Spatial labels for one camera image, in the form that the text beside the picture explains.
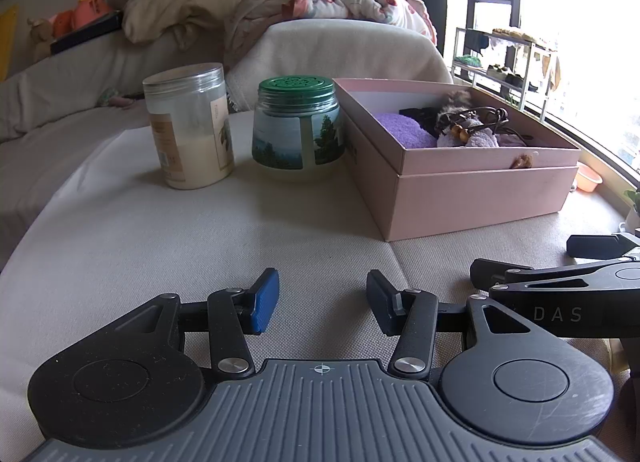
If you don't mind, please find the yellow cushion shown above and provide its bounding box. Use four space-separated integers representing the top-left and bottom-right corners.
0 4 19 83

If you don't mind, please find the lavender fluffy wristband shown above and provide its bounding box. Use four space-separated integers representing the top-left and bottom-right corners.
436 129 501 149
372 111 439 149

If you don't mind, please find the brown beaded cord necklace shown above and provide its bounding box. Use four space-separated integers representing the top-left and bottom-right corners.
440 108 532 146

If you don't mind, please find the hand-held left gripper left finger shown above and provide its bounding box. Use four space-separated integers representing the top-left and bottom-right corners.
125 267 281 379

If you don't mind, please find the potted plant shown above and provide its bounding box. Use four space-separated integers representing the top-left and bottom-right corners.
620 187 640 234

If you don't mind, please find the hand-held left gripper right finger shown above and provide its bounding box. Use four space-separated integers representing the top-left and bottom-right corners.
366 269 537 379

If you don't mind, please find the pink plastic basin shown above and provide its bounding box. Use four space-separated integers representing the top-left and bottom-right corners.
572 163 604 193

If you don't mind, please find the cream pillow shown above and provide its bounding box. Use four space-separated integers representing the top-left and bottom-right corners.
121 0 251 50

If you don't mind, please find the beige plush toy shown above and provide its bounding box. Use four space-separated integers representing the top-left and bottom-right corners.
27 17 57 61

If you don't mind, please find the black hair claw clip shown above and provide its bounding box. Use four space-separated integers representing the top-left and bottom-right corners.
397 106 443 135

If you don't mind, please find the white fabric ottoman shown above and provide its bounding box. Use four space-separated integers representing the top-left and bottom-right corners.
0 109 640 443

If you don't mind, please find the pink cardboard box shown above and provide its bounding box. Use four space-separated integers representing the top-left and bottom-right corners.
332 78 582 242

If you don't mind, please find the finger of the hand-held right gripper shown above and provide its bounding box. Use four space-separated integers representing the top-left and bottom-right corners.
470 258 623 299
566 233 640 259

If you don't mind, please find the small green pink toy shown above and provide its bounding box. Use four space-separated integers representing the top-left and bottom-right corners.
97 87 137 109

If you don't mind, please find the clear plastic jar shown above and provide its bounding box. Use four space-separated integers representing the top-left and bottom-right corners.
142 62 236 190

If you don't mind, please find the orange plush toy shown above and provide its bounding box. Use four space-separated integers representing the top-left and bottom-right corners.
49 0 114 38

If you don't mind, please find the beige sofa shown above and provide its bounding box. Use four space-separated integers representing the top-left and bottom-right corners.
0 19 454 163

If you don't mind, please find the green lid glass jar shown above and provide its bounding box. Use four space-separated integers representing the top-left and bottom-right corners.
251 75 345 170

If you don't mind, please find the white shoe rack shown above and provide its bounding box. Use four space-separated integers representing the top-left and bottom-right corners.
452 27 562 124

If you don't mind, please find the dark blue book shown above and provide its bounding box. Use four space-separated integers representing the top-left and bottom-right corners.
50 9 125 56

